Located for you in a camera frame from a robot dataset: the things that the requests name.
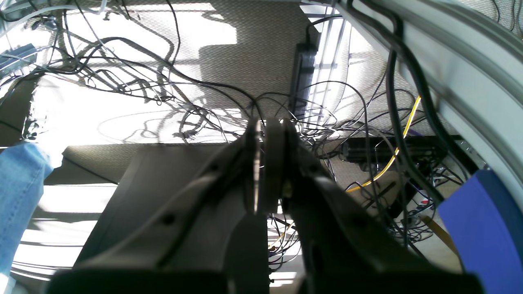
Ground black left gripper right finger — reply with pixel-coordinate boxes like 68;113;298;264
264;118;483;294

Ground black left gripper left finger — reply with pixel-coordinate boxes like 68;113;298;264
45;119;262;294

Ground black device box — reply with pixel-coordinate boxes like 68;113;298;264
339;136;448;163

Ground blue panel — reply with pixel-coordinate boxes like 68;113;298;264
438;170;523;294

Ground blue jeans leg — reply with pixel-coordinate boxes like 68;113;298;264
0;142;54;276

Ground black power strip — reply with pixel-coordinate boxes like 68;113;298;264
289;43;317;119

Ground yellow cable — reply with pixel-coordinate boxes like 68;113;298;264
268;95;422;249

